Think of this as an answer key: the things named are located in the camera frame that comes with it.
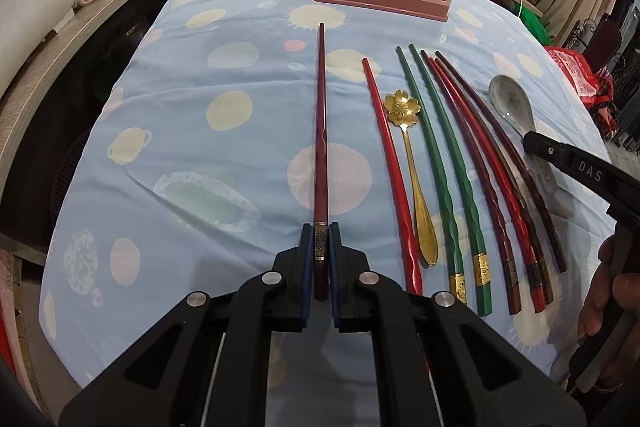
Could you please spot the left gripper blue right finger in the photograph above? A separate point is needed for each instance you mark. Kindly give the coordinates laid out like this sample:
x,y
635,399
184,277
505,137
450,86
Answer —
x,y
335,249

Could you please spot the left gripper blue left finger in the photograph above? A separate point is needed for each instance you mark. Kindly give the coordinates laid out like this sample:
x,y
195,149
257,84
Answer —
x,y
306,253

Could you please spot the person's right hand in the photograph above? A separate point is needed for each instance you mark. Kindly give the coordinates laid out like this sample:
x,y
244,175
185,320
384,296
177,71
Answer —
x,y
625,290

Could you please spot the red chopstick left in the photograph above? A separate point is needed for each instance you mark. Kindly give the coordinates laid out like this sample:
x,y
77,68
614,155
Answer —
x,y
409,248

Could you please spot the red plastic bag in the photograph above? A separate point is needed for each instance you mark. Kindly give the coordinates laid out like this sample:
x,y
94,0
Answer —
x,y
595,89

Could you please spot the green chopstick left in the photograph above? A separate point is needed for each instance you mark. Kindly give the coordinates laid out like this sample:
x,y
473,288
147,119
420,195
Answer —
x,y
450,233

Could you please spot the green chopstick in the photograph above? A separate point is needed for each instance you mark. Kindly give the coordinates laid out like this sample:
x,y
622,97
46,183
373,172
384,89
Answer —
x,y
472,217
450,233

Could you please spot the bright red chopstick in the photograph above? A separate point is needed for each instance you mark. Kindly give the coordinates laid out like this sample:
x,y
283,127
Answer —
x,y
495,181

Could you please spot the gold flower spoon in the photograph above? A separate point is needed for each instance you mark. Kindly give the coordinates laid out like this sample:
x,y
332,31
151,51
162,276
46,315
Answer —
x,y
402,111

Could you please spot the green chopstick right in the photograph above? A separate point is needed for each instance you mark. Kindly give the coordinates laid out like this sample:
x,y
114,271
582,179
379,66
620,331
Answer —
x,y
472,217

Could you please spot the dark metal chair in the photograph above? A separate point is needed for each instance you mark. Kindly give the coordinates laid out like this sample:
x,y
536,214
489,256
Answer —
x,y
597,43

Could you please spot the blue planet pattern tablecloth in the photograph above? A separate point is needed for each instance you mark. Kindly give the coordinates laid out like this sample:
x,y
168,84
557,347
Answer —
x,y
199,168

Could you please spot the green plastic bag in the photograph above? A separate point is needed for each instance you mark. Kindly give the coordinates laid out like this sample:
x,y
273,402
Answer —
x,y
532,24

